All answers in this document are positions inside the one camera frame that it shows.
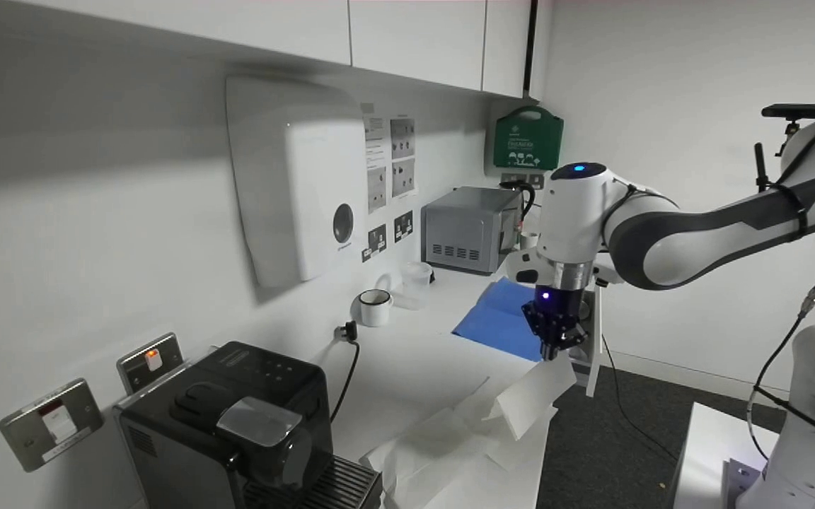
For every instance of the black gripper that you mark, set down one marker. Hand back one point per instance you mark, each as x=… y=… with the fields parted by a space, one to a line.
x=550 y=312

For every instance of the white paper towel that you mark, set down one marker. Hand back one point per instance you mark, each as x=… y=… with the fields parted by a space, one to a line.
x=534 y=398

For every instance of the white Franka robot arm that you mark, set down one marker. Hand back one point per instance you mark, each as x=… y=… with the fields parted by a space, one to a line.
x=707 y=240

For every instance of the blue cloth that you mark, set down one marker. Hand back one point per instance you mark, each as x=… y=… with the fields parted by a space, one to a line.
x=496 y=319

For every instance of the grey metal appliance box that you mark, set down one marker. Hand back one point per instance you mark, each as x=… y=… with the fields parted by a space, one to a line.
x=464 y=229

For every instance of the pile of white paper towels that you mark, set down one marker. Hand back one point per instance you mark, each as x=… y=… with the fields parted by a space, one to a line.
x=437 y=461

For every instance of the white side table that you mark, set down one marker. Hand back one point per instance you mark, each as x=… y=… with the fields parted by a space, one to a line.
x=707 y=452

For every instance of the small white enamel cup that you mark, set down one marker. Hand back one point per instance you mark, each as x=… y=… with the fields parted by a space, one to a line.
x=372 y=306

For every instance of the green first aid box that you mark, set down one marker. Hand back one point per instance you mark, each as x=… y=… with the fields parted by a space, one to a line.
x=526 y=140

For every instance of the purple plastic item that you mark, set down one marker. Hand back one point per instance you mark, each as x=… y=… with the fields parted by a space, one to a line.
x=735 y=480

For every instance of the white paper towel dispenser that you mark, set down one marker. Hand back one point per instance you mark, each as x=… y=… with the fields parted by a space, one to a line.
x=324 y=186

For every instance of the narrow white cabinet door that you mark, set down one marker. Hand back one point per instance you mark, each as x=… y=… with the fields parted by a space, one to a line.
x=506 y=43

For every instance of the black coffee machine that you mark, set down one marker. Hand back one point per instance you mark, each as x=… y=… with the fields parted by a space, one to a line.
x=239 y=425

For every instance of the medium white cabinet door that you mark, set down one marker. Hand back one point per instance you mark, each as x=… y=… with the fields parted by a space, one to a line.
x=416 y=36

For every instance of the steel plate with orange light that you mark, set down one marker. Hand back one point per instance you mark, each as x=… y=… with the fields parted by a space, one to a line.
x=148 y=362

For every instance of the wide white cabinet door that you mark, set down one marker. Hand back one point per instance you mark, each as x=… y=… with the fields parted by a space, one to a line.
x=217 y=24

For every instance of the white upright post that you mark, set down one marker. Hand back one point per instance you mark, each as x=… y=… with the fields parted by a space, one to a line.
x=595 y=362

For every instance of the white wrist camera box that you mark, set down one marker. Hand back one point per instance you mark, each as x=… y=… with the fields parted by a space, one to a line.
x=523 y=267

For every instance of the printed wall notice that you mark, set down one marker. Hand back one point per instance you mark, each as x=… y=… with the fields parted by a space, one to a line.
x=375 y=240
x=403 y=135
x=377 y=191
x=403 y=179
x=375 y=142
x=403 y=227

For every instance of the black camera on stand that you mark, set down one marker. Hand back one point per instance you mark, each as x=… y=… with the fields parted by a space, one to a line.
x=798 y=110

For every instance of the steel wall switch plate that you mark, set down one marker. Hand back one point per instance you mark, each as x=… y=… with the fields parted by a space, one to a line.
x=48 y=425

